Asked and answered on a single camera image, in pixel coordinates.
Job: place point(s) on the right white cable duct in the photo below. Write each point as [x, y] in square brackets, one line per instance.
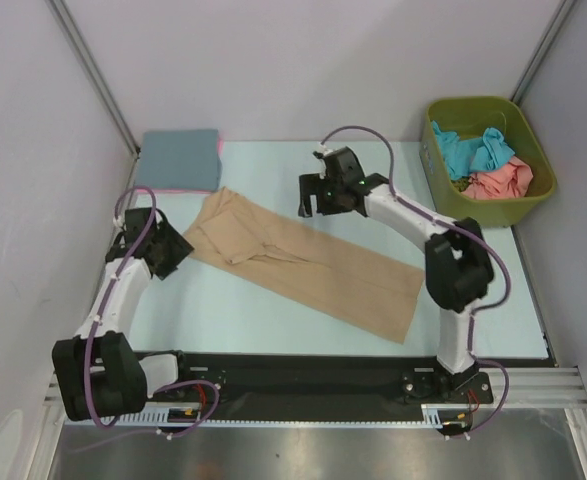
[440, 415]

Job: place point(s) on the aluminium corner post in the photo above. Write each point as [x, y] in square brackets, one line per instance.
[82, 51]
[548, 39]

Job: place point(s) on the salmon pink crumpled t-shirt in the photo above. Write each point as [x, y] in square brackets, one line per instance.
[510, 181]

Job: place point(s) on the aluminium extrusion rail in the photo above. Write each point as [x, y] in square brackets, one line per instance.
[519, 386]

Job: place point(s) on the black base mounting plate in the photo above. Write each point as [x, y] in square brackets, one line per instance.
[320, 388]

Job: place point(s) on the folded grey-blue t-shirt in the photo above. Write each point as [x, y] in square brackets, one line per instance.
[180, 160]

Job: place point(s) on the olive green plastic bin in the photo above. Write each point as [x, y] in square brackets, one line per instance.
[469, 117]

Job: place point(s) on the dark green patterned garment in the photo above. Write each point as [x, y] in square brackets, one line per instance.
[462, 184]

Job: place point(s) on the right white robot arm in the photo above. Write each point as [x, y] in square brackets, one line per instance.
[457, 268]

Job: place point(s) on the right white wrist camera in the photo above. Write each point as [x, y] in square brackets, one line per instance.
[321, 151]

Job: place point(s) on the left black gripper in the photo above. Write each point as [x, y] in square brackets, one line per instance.
[179, 249]

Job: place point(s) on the left white cable duct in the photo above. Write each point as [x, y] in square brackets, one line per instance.
[164, 415]

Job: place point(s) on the teal crumpled t-shirt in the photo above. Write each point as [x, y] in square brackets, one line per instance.
[483, 154]

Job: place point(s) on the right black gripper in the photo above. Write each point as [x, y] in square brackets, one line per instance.
[313, 184]

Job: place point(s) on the left aluminium corner post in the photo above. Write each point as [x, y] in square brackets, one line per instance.
[82, 51]

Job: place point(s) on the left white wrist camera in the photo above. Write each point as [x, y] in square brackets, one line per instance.
[118, 222]

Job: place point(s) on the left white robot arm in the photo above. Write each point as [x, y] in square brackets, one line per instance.
[98, 372]

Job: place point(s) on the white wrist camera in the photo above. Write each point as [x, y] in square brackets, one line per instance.
[321, 151]
[118, 222]

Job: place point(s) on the folded pink t-shirt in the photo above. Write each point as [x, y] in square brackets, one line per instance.
[173, 190]

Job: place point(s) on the right aluminium corner post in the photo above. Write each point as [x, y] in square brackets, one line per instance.
[548, 39]

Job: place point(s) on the white cable duct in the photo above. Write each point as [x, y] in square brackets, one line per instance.
[164, 415]
[440, 415]

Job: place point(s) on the beige t-shirt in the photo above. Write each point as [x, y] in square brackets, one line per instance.
[356, 285]

